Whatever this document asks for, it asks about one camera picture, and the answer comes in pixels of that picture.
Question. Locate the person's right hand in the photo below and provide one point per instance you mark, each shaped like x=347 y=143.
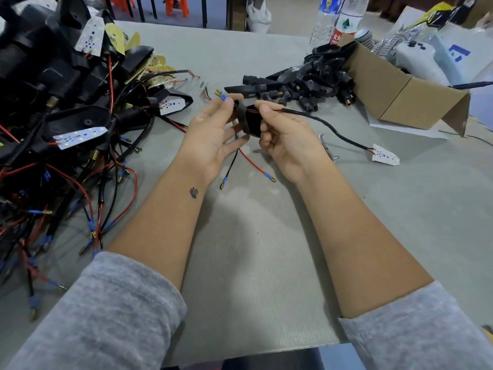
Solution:
x=296 y=146

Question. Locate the person's left hand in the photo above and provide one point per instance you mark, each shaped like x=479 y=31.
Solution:
x=204 y=134

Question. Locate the person's right thumb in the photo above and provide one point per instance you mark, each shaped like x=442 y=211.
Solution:
x=269 y=107

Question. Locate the person's left thumb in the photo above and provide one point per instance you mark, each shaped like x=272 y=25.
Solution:
x=225 y=105

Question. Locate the black lamp housing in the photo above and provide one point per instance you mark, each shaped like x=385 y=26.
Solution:
x=252 y=121

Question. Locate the person's right forearm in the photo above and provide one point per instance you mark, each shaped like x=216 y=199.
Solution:
x=358 y=242

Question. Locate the person's left forearm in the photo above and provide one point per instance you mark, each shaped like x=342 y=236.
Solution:
x=161 y=227

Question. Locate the pile of black plastic housings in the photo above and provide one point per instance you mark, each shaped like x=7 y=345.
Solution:
x=312 y=82

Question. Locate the silver metal tool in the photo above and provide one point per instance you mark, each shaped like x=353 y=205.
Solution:
x=323 y=137

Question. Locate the white sack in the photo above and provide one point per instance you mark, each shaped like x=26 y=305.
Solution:
x=259 y=17

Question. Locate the clear water bottle blue label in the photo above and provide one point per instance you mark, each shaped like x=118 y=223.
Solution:
x=323 y=25

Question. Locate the orange plastic stool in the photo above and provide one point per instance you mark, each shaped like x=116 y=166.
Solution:
x=178 y=5

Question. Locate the striped round can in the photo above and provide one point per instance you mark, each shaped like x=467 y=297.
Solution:
x=364 y=38

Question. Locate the clear water bottle red label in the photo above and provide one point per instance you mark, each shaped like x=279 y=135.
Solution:
x=351 y=17

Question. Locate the yellow backing papers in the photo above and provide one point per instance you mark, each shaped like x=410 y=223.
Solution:
x=115 y=36

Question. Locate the brown cardboard box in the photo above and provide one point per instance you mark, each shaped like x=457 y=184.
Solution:
x=400 y=92

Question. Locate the white paper sheet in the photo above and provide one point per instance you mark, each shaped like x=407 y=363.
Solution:
x=404 y=129

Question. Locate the white handheld controller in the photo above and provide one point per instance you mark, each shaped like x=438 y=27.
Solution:
x=418 y=59

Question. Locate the yellow and black packet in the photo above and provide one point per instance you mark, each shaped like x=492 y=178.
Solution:
x=431 y=15

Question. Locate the white bag with blue mark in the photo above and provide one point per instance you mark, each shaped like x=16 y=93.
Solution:
x=458 y=53

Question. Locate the grey fleece sleeve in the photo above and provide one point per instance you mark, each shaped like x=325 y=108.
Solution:
x=100 y=315
x=420 y=331

